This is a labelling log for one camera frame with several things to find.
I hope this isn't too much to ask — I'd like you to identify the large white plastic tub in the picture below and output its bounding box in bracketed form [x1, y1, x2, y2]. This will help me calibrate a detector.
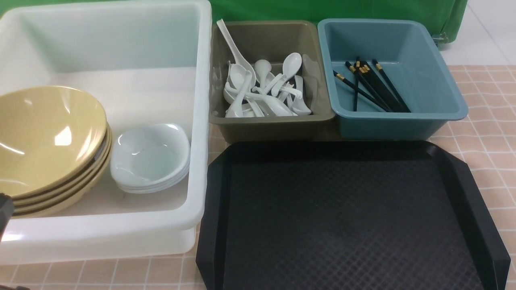
[1, 0, 212, 265]

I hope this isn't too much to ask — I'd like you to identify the white square side dish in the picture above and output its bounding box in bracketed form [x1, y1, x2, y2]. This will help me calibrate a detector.
[110, 123, 191, 188]

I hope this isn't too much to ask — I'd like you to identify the top stacked white dish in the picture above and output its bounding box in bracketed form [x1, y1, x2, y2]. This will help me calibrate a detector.
[115, 163, 190, 191]

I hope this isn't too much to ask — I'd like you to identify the white spoon upright bowl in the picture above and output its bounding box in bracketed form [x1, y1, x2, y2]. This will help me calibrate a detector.
[271, 52, 302, 97]

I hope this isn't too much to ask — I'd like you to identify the yellow noodle bowl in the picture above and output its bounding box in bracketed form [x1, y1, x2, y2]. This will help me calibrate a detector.
[0, 86, 108, 197]

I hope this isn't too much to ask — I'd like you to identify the white ceramic soup spoon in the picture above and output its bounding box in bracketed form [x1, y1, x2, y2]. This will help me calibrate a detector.
[225, 64, 253, 118]

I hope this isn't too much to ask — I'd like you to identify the black chopstick in bin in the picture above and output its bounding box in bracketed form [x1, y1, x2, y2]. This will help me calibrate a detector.
[346, 61, 393, 112]
[363, 61, 407, 113]
[333, 71, 391, 112]
[360, 66, 405, 112]
[372, 59, 411, 113]

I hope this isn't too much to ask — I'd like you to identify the black chopstick gold tip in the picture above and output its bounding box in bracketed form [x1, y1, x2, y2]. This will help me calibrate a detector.
[353, 56, 360, 112]
[360, 64, 402, 113]

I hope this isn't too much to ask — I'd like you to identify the tall leaning white spoon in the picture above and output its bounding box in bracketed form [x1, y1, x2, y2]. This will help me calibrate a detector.
[216, 19, 257, 88]

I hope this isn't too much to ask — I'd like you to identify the middle stacked yellow bowl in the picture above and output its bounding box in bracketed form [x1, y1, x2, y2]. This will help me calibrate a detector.
[14, 133, 112, 214]

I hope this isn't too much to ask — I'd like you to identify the white spoon right side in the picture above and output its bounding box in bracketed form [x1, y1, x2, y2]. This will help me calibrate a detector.
[292, 75, 312, 116]

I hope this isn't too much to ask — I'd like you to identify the white spoon small round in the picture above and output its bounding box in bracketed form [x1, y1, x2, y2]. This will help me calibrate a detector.
[254, 59, 272, 89]

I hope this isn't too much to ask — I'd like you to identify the green cloth backdrop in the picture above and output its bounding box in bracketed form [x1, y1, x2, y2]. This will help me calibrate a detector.
[0, 0, 469, 44]

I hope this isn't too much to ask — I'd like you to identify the bottom stacked yellow bowl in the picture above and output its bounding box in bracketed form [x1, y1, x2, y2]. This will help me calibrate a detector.
[12, 141, 113, 220]

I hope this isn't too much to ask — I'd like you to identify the white spoon centre long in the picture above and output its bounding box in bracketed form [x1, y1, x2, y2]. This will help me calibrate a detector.
[244, 92, 298, 117]

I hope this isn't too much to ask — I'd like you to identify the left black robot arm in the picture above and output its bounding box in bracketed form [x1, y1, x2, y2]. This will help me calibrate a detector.
[0, 193, 15, 240]

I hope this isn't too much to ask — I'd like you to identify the black plastic serving tray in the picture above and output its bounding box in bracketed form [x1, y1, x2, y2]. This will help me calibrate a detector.
[196, 141, 511, 290]

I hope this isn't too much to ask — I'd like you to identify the metal clamp on backdrop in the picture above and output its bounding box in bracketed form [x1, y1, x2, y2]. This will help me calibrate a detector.
[431, 32, 449, 46]

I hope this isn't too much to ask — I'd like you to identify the teal blue plastic bin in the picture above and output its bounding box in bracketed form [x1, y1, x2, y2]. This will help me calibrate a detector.
[318, 19, 468, 140]

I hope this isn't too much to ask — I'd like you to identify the top stacked yellow bowl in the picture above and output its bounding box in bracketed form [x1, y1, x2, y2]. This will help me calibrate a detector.
[14, 125, 112, 206]

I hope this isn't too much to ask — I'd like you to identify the stacked yellow bowl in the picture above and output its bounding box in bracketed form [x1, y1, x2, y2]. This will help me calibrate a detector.
[12, 141, 113, 220]
[14, 125, 112, 206]
[14, 133, 112, 214]

